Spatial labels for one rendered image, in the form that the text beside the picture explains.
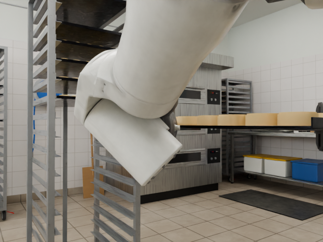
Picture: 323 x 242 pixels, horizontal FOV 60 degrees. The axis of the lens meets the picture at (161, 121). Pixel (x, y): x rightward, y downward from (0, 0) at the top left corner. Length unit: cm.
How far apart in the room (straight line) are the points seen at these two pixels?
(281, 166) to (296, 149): 69
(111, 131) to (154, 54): 13
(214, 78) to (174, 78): 415
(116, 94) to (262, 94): 530
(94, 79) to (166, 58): 9
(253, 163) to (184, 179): 136
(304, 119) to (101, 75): 26
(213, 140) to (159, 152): 400
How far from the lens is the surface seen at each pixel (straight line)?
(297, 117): 39
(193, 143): 402
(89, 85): 27
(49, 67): 140
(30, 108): 198
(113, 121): 30
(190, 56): 19
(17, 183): 415
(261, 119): 42
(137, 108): 24
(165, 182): 379
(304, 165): 437
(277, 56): 544
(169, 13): 16
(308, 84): 506
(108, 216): 195
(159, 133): 30
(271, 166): 464
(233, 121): 46
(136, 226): 163
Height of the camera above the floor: 101
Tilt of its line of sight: 1 degrees up
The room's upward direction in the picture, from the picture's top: straight up
